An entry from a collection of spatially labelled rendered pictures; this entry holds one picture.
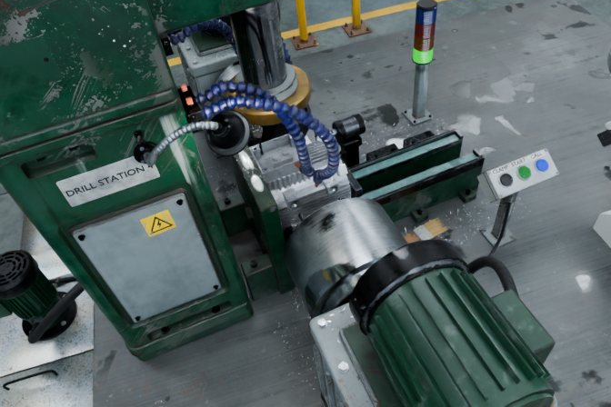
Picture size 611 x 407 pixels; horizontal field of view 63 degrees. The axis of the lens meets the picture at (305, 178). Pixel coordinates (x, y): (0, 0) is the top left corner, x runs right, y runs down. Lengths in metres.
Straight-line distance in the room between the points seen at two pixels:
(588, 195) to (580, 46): 0.78
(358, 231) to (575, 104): 1.15
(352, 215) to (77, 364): 1.17
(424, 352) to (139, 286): 0.62
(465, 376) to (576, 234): 0.94
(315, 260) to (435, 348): 0.39
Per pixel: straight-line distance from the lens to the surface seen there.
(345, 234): 0.98
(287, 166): 1.15
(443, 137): 1.55
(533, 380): 0.68
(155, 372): 1.34
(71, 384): 1.87
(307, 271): 1.00
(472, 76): 2.00
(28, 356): 2.00
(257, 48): 0.96
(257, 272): 1.26
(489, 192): 1.25
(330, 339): 0.88
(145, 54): 0.76
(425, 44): 1.60
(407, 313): 0.68
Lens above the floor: 1.95
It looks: 46 degrees down
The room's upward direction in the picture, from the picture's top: 8 degrees counter-clockwise
